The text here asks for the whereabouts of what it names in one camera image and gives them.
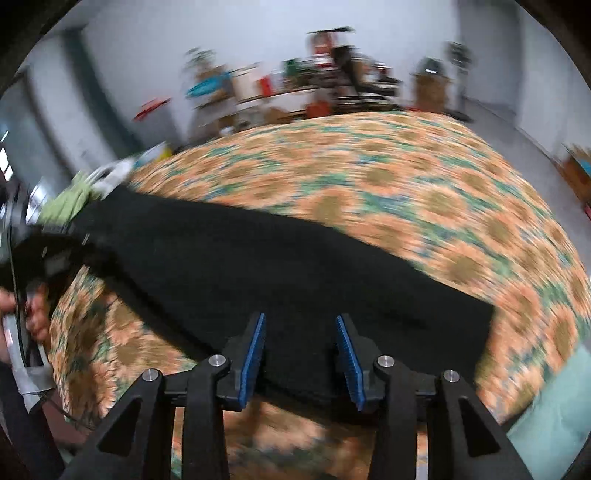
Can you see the pale green cushion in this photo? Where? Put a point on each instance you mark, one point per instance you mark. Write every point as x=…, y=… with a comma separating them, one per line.
x=554, y=415

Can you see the black standing fan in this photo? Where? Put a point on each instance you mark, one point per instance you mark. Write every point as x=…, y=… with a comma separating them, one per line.
x=459, y=55

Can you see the potted plant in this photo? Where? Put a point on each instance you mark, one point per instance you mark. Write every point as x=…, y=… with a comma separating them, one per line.
x=201, y=62

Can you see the red cloth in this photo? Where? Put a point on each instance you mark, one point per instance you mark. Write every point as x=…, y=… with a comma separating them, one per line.
x=152, y=108

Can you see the teal plastic basin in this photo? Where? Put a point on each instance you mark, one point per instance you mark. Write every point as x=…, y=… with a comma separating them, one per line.
x=207, y=86

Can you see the orange paper bag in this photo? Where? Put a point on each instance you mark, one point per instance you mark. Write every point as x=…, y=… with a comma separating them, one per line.
x=319, y=110

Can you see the white box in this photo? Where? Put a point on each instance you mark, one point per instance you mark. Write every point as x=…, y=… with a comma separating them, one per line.
x=244, y=84

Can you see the person's blue jeans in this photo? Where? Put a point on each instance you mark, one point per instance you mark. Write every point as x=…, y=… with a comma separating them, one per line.
x=23, y=429

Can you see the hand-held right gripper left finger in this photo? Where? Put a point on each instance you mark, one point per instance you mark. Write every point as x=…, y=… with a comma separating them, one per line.
x=253, y=364

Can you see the light green garment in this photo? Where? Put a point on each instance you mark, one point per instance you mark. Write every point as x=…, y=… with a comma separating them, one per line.
x=69, y=203

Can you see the large cardboard box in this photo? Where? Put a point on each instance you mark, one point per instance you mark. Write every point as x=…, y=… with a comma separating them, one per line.
x=431, y=92

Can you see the dark teal curtain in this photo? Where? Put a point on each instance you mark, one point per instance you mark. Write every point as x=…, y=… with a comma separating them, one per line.
x=101, y=92

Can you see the fan head in box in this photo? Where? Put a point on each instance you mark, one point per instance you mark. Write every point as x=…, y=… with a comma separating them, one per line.
x=429, y=67

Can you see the sunflower print blanket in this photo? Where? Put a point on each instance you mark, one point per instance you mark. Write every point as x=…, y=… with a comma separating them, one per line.
x=369, y=184

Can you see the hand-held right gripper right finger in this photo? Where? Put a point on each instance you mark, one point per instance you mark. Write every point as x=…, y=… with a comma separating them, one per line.
x=351, y=364

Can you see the red carton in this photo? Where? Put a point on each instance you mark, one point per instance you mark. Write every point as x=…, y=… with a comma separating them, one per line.
x=268, y=85

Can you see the cardboard box with blue item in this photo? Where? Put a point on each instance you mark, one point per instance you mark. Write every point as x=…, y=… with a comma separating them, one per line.
x=577, y=175

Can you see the black garment with white label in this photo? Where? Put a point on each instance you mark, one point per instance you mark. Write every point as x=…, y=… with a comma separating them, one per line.
x=231, y=267

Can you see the person's left hand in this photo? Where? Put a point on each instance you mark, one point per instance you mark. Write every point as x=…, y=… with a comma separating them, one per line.
x=37, y=314

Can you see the yellow white plastic bag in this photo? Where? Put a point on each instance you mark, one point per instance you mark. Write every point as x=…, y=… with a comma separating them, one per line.
x=152, y=152

